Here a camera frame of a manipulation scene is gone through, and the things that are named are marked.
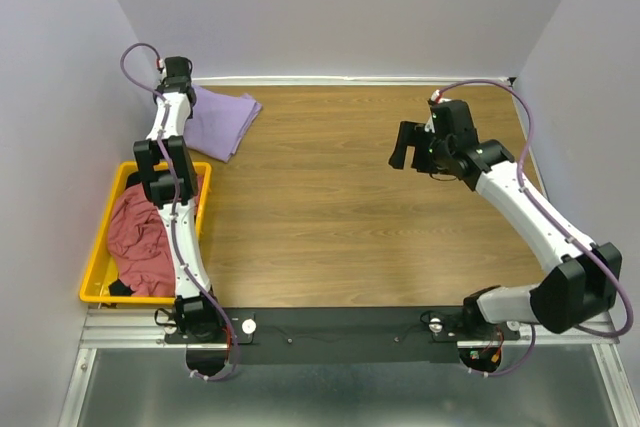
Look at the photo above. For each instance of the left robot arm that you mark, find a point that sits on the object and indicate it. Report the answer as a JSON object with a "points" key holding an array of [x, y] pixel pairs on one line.
{"points": [[170, 183]]}

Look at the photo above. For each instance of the black t shirt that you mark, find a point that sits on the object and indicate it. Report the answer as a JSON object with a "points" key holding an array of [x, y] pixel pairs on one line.
{"points": [[125, 233]]}

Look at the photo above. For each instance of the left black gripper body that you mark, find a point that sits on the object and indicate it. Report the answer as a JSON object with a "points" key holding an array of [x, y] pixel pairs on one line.
{"points": [[177, 83]]}

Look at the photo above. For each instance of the aluminium frame rail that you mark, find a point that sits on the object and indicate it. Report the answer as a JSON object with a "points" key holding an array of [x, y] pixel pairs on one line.
{"points": [[337, 367]]}

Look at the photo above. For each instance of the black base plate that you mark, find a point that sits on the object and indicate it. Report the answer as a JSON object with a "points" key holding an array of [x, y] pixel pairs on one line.
{"points": [[306, 336]]}

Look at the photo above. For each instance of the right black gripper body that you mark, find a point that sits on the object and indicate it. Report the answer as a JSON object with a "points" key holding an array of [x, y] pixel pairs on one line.
{"points": [[417, 150]]}

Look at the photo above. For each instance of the yellow plastic bin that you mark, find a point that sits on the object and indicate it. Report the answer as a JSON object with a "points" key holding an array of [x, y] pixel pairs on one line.
{"points": [[101, 270]]}

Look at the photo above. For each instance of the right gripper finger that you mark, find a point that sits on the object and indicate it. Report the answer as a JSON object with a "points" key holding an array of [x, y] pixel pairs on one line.
{"points": [[421, 156], [407, 133]]}

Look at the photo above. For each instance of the purple t shirt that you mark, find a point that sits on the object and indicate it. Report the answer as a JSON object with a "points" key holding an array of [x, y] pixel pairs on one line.
{"points": [[219, 123]]}

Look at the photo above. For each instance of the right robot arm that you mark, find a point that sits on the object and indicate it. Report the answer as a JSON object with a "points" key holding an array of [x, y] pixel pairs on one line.
{"points": [[579, 273]]}

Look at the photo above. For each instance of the red t shirt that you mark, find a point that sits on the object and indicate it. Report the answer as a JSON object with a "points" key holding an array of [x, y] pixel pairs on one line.
{"points": [[154, 275]]}

